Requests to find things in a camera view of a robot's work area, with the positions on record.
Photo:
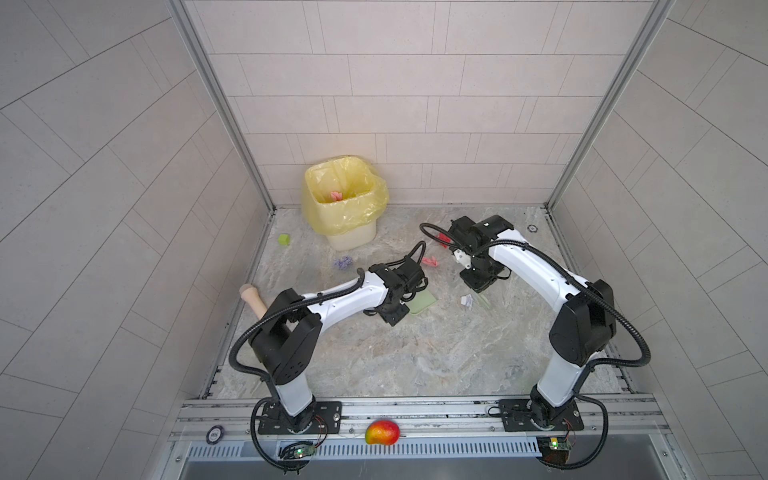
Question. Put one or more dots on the aluminium front rail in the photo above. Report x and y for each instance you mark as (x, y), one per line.
(431, 427)

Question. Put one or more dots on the poker chip on rail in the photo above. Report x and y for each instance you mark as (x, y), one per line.
(214, 435)

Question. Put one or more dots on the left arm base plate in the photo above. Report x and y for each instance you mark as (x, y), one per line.
(319, 417)

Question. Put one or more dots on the white paper scrap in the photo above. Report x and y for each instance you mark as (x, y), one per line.
(467, 301)

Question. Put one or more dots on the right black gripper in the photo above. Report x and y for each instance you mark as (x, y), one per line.
(476, 285)

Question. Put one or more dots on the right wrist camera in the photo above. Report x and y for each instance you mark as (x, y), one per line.
(463, 259)

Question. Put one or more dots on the red paper scrap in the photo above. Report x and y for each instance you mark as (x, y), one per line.
(444, 240)

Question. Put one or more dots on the right circuit board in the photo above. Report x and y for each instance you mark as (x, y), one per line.
(555, 450)

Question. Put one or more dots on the left circuit board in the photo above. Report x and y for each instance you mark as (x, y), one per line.
(297, 451)

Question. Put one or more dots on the purple paper scrap near bin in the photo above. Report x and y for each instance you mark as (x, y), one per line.
(343, 263)

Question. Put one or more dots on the green hand brush white bristles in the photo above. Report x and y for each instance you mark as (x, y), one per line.
(483, 301)

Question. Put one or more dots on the green dustpan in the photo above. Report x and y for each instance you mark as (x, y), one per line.
(420, 302)

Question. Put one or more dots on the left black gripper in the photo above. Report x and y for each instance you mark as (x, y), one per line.
(396, 319)

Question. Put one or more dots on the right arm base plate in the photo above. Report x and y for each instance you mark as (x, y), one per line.
(525, 415)

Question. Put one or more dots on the beige bin yellow bag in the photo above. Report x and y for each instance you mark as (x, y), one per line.
(352, 222)

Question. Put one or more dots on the circuit board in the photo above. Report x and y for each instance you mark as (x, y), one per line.
(297, 451)
(555, 450)

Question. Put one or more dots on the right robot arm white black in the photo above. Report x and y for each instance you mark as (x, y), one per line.
(585, 316)

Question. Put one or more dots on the beige rolling pin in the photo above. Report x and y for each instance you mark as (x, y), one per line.
(250, 295)

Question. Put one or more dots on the red yellow mango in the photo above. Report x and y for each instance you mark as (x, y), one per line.
(382, 432)

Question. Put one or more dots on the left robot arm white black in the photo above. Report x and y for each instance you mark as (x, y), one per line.
(278, 348)

